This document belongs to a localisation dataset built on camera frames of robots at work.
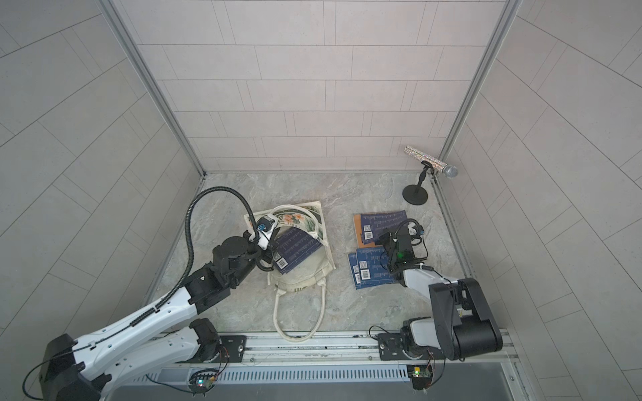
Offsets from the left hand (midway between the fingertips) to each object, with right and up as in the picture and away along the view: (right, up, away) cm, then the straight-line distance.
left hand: (282, 225), depth 74 cm
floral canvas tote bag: (+8, -18, +11) cm, 22 cm away
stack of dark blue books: (0, -10, +15) cm, 18 cm away
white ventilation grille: (+24, -40, -6) cm, 47 cm away
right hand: (+33, -3, +18) cm, 38 cm away
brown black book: (+25, -3, +21) cm, 33 cm away
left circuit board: (-19, -39, -10) cm, 44 cm away
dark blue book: (+27, -16, +9) cm, 32 cm away
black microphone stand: (+51, +9, +34) cm, 62 cm away
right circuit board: (+40, -41, -6) cm, 57 cm away
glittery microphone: (+56, +17, +13) cm, 60 cm away
